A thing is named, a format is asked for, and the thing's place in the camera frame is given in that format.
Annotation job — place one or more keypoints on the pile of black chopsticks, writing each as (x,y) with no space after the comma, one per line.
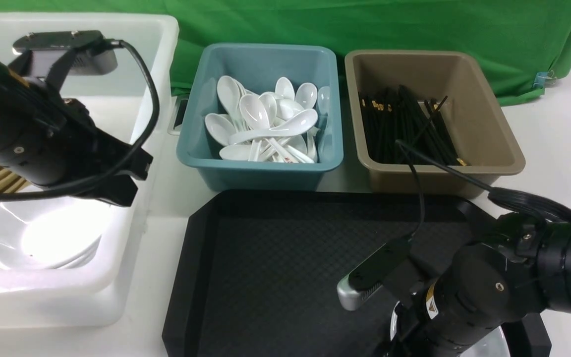
(398,114)

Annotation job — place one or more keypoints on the white dish in tub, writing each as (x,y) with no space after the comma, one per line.
(52,234)

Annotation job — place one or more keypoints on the white square dish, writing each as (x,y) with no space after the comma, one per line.
(492,345)

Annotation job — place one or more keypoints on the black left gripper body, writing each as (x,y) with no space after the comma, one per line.
(56,145)

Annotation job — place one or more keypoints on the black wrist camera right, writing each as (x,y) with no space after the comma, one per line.
(357,286)

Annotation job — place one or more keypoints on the teal plastic bin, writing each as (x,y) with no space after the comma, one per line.
(258,67)

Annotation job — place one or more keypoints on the white plastic tub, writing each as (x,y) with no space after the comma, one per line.
(94,294)

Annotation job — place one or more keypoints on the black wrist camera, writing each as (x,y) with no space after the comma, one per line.
(74,52)
(357,286)

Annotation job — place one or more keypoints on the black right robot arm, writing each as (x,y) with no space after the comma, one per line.
(552,262)

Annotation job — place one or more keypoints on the black serving tray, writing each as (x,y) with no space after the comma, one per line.
(258,272)

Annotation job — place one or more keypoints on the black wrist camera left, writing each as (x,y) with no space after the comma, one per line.
(74,52)

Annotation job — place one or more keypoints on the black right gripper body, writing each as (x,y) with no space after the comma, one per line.
(490,281)

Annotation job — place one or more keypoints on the green cloth backdrop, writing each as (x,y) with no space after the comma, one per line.
(512,40)

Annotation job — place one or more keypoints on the blue binder clip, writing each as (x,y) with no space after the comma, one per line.
(544,79)

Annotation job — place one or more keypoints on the brown plastic bin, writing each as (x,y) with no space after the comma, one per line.
(480,131)

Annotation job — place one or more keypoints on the pile of white spoons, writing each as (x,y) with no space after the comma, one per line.
(278,126)

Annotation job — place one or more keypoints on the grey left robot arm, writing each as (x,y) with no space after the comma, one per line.
(53,142)

